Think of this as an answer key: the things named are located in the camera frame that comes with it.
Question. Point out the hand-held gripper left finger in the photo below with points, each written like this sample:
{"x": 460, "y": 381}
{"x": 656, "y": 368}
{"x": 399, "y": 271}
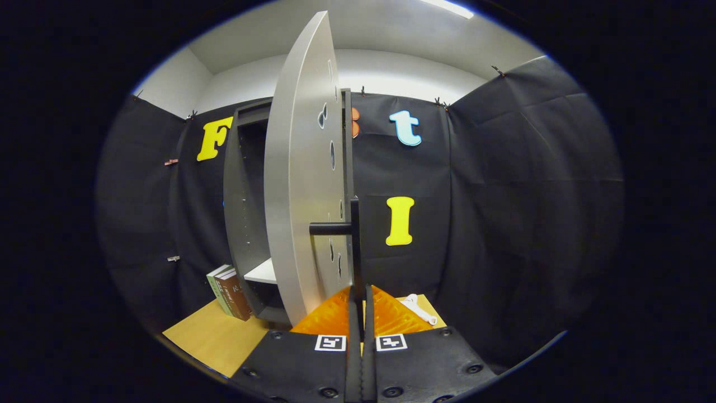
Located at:
{"x": 353, "y": 369}

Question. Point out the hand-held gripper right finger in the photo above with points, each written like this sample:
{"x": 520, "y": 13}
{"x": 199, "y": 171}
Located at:
{"x": 369, "y": 369}

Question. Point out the white plastic object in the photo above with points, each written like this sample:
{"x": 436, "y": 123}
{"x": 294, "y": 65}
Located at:
{"x": 419, "y": 310}

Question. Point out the white cabinet shelf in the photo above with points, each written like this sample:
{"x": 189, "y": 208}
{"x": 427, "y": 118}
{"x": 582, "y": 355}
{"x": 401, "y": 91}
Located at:
{"x": 263, "y": 273}

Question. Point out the brown book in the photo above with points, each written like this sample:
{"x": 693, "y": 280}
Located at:
{"x": 235, "y": 296}

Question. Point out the dark grey cabinet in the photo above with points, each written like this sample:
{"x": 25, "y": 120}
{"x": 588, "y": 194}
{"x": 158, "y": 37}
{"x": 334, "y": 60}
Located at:
{"x": 243, "y": 196}

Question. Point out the black backdrop cloth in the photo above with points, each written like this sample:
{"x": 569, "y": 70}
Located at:
{"x": 531, "y": 196}

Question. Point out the long ceiling light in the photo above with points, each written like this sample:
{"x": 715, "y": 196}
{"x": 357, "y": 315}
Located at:
{"x": 447, "y": 7}

